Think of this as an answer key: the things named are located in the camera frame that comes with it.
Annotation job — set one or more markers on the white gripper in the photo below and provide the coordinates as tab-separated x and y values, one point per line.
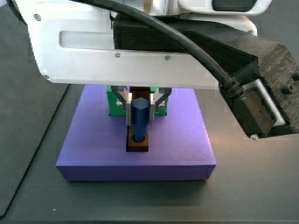
72	46

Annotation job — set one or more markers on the blue hexagonal peg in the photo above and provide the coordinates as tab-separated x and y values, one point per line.
141	118

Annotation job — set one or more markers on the robot arm white silver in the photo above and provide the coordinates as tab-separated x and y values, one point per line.
198	10

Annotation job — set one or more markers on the brown slotted board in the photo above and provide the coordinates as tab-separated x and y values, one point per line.
132	146

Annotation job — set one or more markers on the purple base board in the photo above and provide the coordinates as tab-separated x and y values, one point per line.
100	153

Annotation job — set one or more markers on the green block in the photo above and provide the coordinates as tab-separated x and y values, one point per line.
115	108

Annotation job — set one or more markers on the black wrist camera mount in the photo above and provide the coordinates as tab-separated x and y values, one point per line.
262	92

